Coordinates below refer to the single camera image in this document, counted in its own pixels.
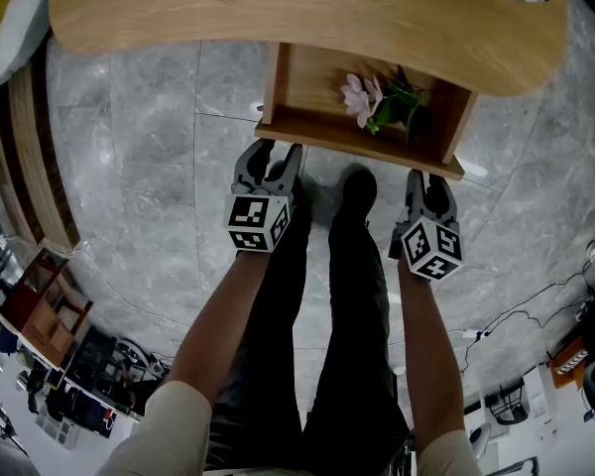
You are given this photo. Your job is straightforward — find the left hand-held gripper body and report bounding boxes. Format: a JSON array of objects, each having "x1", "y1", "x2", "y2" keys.
[{"x1": 222, "y1": 178, "x2": 295, "y2": 255}]

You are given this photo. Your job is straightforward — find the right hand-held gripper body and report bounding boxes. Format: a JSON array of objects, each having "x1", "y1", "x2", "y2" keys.
[{"x1": 387, "y1": 215, "x2": 465, "y2": 283}]

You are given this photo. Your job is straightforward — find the wooden drawer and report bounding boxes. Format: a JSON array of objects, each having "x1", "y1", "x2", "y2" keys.
[{"x1": 255, "y1": 42, "x2": 478, "y2": 182}]

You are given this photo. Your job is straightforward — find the person's left forearm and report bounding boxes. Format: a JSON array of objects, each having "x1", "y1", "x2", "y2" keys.
[{"x1": 168, "y1": 250, "x2": 279, "y2": 402}]

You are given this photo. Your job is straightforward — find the person's right forearm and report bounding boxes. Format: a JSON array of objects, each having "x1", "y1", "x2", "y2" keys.
[{"x1": 396, "y1": 260, "x2": 466, "y2": 439}]

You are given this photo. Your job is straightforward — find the wooden coffee table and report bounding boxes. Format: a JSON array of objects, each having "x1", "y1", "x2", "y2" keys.
[{"x1": 49, "y1": 0, "x2": 569, "y2": 99}]

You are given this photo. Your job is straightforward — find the person's right shoe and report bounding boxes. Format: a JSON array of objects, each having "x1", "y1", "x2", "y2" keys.
[{"x1": 339, "y1": 164, "x2": 380, "y2": 228}]

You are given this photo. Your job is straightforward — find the pink flower with green leaves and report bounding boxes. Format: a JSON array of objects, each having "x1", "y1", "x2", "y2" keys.
[{"x1": 340, "y1": 64, "x2": 431, "y2": 144}]

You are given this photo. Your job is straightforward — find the person's black trousers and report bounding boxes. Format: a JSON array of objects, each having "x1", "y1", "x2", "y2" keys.
[{"x1": 205, "y1": 200, "x2": 413, "y2": 476}]

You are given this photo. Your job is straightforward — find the orange striped box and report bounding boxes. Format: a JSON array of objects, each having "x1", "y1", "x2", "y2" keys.
[{"x1": 549, "y1": 349, "x2": 589, "y2": 392}]

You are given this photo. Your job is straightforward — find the wooden step platform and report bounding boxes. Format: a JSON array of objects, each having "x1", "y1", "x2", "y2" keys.
[{"x1": 0, "y1": 57, "x2": 81, "y2": 256}]

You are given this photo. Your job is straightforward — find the red-brown wooden cabinet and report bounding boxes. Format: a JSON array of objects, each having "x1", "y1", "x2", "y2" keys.
[{"x1": 2, "y1": 248, "x2": 95, "y2": 371}]

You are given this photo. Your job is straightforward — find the person's white t-shirt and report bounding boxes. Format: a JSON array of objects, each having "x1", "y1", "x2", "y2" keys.
[{"x1": 96, "y1": 379, "x2": 483, "y2": 476}]

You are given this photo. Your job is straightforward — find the white egg-shaped beanbag chair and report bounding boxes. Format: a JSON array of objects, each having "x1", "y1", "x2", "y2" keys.
[{"x1": 0, "y1": 0, "x2": 54, "y2": 93}]

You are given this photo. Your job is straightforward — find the black floor cable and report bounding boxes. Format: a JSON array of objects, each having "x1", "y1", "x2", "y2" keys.
[{"x1": 463, "y1": 260, "x2": 595, "y2": 367}]

